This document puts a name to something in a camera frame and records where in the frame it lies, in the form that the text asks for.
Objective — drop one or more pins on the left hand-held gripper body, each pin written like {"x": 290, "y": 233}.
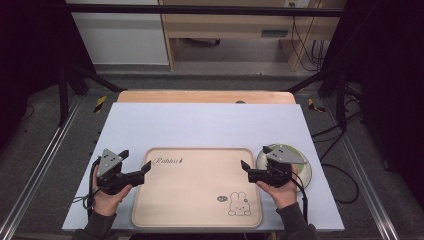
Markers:
{"x": 109, "y": 166}

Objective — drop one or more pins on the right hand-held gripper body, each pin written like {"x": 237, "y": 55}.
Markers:
{"x": 278, "y": 171}

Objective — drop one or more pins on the person's right hand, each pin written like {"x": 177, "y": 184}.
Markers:
{"x": 284, "y": 196}

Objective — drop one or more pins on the person's left hand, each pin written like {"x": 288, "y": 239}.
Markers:
{"x": 107, "y": 203}

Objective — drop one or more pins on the white and green plate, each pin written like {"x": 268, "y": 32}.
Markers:
{"x": 305, "y": 173}

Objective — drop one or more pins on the beige tray with rabbit print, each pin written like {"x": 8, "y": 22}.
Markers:
{"x": 193, "y": 193}

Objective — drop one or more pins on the yellow and black tape strip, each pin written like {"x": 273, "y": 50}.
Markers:
{"x": 313, "y": 105}
{"x": 100, "y": 104}

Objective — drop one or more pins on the light blue table mat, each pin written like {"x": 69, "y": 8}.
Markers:
{"x": 200, "y": 126}

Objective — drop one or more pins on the wooden table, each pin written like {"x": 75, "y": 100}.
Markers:
{"x": 200, "y": 96}

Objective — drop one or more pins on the black metal stand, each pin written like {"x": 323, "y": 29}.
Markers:
{"x": 340, "y": 100}
{"x": 63, "y": 96}

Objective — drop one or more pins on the white cabinet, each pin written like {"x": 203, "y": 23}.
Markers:
{"x": 123, "y": 36}

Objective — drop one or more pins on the wooden desk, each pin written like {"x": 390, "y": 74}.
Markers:
{"x": 233, "y": 25}

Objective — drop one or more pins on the black curtain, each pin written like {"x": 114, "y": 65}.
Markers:
{"x": 30, "y": 50}
{"x": 383, "y": 66}

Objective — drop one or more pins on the aluminium floor rail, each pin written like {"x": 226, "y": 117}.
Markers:
{"x": 36, "y": 166}
{"x": 363, "y": 173}

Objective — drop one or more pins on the black horizontal frame bar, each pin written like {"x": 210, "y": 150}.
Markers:
{"x": 200, "y": 10}

